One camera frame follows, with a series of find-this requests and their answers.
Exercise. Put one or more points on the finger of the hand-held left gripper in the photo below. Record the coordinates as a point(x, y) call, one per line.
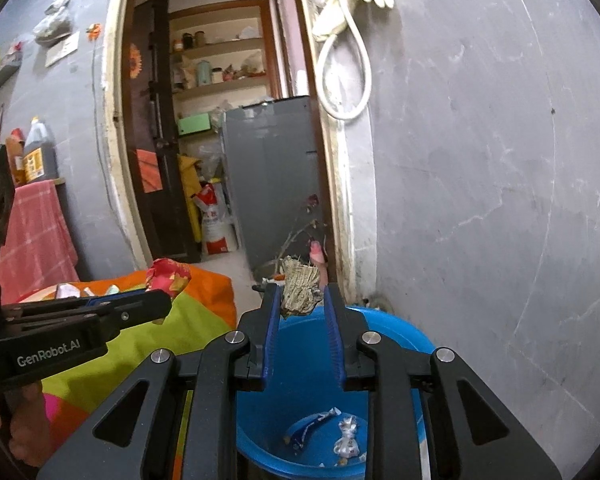
point(140, 310)
point(115, 300)

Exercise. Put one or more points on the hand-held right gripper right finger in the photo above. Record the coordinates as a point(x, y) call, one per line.
point(332, 345)

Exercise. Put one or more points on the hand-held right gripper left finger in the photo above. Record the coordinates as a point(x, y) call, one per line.
point(272, 350)

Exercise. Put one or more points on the blue plastic basin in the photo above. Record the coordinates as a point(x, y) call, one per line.
point(305, 375)

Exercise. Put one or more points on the red wrapper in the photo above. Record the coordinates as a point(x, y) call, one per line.
point(170, 275)

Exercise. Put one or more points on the grey-green paper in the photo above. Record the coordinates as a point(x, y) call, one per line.
point(300, 287)

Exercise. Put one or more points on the dark blue snack wrapper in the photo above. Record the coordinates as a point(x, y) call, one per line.
point(305, 430)

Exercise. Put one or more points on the white printed wrapper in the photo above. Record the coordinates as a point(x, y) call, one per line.
point(346, 440)

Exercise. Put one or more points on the person's left hand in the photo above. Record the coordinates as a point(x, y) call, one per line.
point(27, 425)

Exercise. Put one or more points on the white and green paper scrap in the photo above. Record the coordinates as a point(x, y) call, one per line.
point(112, 290)

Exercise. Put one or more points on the white folded paper scrap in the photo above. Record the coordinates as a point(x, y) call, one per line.
point(67, 291)

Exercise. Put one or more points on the multicolour patchwork blanket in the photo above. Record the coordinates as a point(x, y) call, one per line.
point(195, 320)

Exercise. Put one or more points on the pink checked cloth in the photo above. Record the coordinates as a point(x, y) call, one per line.
point(35, 240)

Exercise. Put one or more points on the white sack with red print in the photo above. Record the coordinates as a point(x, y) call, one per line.
point(215, 225)

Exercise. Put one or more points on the dry twigs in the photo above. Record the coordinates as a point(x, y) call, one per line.
point(300, 230)

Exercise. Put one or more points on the orange square sticker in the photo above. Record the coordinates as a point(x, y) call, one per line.
point(149, 171)

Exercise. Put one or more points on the yellow plastic stool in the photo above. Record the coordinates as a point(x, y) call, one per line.
point(189, 180)

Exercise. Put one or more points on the large oil jug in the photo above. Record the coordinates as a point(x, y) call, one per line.
point(40, 160)

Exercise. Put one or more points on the grey refrigerator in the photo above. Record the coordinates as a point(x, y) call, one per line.
point(270, 185)

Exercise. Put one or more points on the red seasoning packet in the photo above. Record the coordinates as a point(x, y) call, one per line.
point(14, 157)

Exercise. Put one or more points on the dark wooden door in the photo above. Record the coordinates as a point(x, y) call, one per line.
point(155, 120)

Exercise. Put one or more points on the green box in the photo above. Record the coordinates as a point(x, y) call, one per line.
point(194, 124)

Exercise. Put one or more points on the sunflower sticker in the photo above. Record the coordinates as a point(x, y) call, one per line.
point(135, 60)

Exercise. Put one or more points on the teal thermos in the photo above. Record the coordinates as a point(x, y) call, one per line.
point(203, 73)

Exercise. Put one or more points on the hanging clear plastic bag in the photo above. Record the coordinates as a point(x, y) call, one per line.
point(55, 20)

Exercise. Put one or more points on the white door frame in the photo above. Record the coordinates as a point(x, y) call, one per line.
point(111, 110)

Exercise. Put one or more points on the grey wall shelf rack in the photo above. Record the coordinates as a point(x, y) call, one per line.
point(0, 72)

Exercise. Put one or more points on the white wall switch plate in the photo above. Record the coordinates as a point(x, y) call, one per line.
point(62, 49)

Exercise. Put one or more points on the wooden wall shelves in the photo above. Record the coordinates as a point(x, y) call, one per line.
point(220, 47)

